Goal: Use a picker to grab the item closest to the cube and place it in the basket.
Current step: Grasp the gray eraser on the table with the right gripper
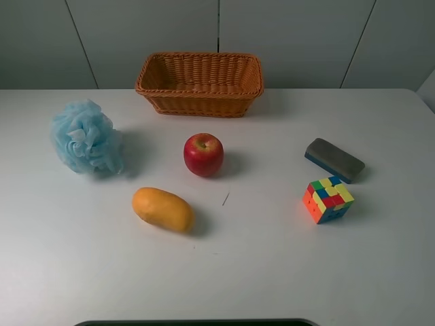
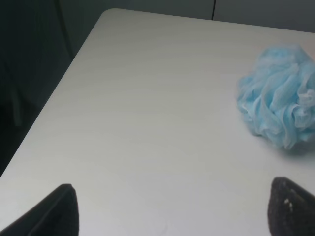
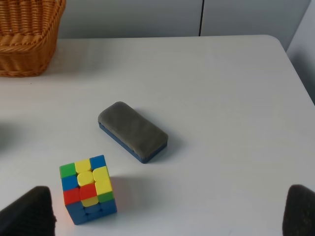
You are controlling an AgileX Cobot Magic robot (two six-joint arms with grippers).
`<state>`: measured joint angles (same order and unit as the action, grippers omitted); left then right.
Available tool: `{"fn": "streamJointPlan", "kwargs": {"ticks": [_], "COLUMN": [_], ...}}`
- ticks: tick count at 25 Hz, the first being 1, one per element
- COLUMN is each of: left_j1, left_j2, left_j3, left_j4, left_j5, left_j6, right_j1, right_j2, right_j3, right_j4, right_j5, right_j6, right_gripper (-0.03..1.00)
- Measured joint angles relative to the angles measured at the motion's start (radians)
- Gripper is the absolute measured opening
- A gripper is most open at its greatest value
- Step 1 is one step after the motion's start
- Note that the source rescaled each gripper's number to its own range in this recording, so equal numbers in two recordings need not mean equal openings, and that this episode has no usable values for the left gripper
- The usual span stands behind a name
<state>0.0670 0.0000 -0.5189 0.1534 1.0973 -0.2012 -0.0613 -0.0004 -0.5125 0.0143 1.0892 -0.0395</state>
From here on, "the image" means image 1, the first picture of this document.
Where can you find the orange wicker basket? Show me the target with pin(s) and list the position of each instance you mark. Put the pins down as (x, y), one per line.
(201, 84)

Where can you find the red apple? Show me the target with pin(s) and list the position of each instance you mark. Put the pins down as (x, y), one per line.
(203, 154)

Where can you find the multicoloured puzzle cube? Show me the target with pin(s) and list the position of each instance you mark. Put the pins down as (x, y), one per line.
(327, 199)

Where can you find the grey blue board eraser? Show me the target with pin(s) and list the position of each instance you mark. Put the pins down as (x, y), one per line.
(334, 160)

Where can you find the orange mango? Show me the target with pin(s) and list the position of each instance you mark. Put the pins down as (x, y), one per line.
(163, 209)

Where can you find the blue mesh bath sponge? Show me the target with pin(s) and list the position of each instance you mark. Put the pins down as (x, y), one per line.
(85, 140)

